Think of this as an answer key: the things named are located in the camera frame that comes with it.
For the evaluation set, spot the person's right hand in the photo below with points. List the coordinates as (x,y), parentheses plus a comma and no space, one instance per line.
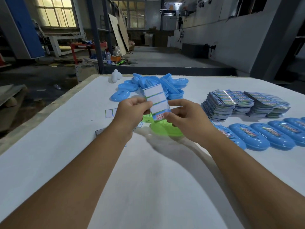
(190,121)

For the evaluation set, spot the person's left hand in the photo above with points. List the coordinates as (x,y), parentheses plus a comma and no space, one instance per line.
(129,116)

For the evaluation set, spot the green-edged sticker sheet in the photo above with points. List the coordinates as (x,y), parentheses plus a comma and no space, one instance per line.
(110,113)
(155,95)

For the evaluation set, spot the pile of blue soap dishes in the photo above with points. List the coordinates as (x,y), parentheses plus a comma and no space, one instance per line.
(124,94)

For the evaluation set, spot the green soap dish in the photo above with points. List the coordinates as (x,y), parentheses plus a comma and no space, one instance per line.
(164,131)

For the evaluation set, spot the stacks of colourful sticker sheets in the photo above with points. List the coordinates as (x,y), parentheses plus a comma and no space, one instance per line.
(219,106)

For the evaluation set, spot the white backing sheet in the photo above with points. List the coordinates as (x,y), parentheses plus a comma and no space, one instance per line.
(99,131)
(215,122)

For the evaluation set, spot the person's right forearm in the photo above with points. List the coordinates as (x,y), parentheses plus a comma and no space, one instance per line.
(255,186)

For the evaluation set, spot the person's left forearm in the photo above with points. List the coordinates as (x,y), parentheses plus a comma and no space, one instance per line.
(66,188)

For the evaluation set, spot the orange box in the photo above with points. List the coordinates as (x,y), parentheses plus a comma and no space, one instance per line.
(116,58)

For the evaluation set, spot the black box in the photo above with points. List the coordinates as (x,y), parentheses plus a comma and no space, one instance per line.
(195,51)

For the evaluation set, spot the small white plastic figure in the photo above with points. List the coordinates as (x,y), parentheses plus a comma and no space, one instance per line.
(116,76)

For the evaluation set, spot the green tool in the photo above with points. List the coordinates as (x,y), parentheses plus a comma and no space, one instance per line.
(120,62)

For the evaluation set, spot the pale wooden crate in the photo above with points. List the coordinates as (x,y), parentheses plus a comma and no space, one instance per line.
(87,73)

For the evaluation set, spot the clear water bottle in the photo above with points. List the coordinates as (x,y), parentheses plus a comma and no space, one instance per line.
(108,58)

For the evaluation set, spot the white plastic bag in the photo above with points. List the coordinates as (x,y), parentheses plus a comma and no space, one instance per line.
(117,51)

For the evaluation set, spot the wicker basket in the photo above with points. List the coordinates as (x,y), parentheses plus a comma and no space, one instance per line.
(131,45)

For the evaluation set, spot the plastic bottle on floor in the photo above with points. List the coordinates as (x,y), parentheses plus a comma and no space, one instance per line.
(57,87)

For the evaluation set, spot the pale leaning plywood board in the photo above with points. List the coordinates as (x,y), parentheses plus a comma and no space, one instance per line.
(117,35)

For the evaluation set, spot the brown leaning board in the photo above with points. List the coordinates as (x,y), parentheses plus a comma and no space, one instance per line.
(124,32)

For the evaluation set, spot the red metal table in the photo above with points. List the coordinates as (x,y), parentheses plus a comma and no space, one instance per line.
(81,45)

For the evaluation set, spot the wide window with grid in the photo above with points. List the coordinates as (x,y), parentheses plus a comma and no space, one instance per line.
(134,16)

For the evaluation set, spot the silver machine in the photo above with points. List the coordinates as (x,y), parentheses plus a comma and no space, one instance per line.
(170,21)

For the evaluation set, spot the grey slanted pillar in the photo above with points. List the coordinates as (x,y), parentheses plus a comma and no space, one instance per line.
(275,45)

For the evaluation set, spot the wooden pallet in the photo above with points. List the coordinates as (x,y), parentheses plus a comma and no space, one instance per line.
(9,92)

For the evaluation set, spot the large bright window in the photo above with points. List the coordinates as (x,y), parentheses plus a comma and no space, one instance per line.
(56,14)

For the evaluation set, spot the blue and white machine cabinet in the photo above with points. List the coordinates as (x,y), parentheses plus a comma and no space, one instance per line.
(26,26)

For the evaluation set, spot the black wall plug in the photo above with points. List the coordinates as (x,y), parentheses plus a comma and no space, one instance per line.
(212,48)

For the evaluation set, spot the thick dark steel post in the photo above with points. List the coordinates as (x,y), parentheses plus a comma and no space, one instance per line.
(95,40)

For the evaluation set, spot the thin dark steel post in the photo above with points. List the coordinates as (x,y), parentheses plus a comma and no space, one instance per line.
(107,26)

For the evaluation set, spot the white metal workbench frame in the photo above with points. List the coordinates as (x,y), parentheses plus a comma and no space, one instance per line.
(56,44)

